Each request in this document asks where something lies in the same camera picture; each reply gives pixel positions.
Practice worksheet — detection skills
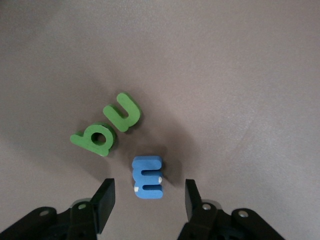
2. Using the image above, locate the brown table cover mat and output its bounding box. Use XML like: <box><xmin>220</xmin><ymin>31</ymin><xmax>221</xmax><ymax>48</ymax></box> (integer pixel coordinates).
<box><xmin>0</xmin><ymin>0</ymin><xmax>320</xmax><ymax>240</ymax></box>

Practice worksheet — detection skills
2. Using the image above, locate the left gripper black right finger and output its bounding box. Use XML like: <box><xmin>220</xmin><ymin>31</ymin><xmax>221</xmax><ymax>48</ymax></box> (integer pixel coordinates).
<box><xmin>177</xmin><ymin>178</ymin><xmax>287</xmax><ymax>240</ymax></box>

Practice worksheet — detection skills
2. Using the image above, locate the blue foam letter m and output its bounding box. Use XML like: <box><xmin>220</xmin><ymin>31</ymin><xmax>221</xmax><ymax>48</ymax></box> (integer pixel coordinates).
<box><xmin>131</xmin><ymin>155</ymin><xmax>165</xmax><ymax>200</ymax></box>

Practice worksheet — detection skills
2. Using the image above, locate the green foam letter b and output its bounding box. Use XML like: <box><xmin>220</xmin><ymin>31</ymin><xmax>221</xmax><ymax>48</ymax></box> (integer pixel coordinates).
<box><xmin>69</xmin><ymin>122</ymin><xmax>117</xmax><ymax>157</ymax></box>

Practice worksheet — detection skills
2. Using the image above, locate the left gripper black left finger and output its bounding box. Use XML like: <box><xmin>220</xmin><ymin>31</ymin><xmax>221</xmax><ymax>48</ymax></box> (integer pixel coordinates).
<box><xmin>0</xmin><ymin>177</ymin><xmax>116</xmax><ymax>240</ymax></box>

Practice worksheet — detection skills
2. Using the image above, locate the green foam letter u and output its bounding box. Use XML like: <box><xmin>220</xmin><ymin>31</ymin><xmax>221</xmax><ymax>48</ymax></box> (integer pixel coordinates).
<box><xmin>102</xmin><ymin>92</ymin><xmax>143</xmax><ymax>133</ymax></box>

